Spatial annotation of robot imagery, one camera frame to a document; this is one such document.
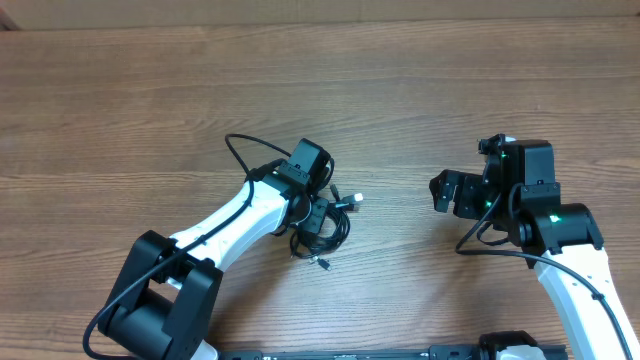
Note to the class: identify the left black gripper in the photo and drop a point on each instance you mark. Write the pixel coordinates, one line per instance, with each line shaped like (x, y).
(319, 210)

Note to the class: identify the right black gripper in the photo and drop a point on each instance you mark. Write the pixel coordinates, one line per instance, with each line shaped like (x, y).
(463, 194)

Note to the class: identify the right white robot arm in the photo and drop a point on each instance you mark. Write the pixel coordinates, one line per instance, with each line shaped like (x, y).
(517, 209)

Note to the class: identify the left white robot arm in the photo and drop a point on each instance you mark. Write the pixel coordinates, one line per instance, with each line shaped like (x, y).
(162, 300)

